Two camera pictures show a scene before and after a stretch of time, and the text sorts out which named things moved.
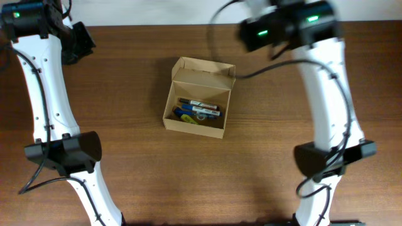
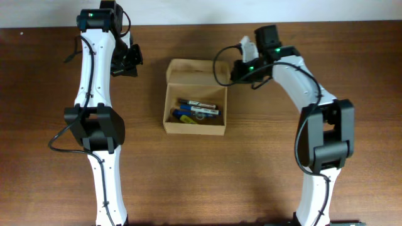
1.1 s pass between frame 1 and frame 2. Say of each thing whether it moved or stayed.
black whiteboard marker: stayed
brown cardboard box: moved
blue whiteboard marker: stayed
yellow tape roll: stayed
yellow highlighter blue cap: stayed
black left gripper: moved
